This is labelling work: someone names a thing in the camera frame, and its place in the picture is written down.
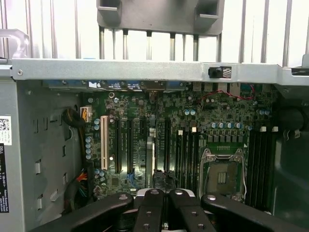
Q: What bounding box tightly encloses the grey power supply unit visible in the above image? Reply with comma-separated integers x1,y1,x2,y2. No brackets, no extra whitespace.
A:
0,79,83,232

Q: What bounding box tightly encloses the black open PC case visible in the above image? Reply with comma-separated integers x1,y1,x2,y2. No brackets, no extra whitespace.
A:
0,29,309,232

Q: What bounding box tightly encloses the grey parts rack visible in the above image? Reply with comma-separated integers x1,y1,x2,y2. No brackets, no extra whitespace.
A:
96,0,222,36

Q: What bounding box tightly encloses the white power connector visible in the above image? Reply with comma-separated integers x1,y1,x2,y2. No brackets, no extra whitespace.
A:
79,106,93,123

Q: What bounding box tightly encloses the CPU socket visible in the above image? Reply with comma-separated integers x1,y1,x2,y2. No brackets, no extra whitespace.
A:
200,147,247,203

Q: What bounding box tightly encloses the power wire bundle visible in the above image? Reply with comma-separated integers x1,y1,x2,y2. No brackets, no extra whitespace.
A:
61,107,94,213

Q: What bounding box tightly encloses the white expansion slot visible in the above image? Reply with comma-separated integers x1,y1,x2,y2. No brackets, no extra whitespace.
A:
100,116,109,170

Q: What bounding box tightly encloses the green motherboard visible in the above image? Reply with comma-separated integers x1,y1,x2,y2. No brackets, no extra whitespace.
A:
81,83,278,213

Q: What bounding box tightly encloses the black RAM slot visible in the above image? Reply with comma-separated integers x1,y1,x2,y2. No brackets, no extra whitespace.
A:
254,126,266,208
247,129,258,206
181,131,189,191
194,130,202,196
187,127,196,194
175,130,183,181
262,129,271,211
267,126,279,211

